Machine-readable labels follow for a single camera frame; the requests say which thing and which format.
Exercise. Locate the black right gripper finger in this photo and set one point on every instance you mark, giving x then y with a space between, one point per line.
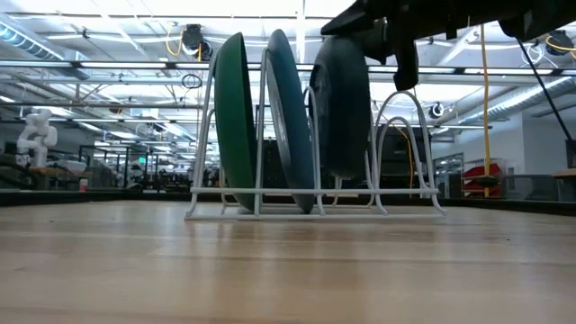
405 67
344 20

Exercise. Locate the black plate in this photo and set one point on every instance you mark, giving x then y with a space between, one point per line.
342 112

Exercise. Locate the dark teal plate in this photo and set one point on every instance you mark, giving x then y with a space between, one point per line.
292 135

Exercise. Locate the green plate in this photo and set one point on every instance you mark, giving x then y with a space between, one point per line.
234 117

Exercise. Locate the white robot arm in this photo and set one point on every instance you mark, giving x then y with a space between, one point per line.
38 135

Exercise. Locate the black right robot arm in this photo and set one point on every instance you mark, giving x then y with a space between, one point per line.
540 15

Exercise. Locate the black cabinet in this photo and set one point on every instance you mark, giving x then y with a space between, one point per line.
398 153

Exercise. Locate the red storage object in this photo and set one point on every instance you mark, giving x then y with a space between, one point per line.
481 173

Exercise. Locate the red and white cup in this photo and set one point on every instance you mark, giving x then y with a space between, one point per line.
83 185

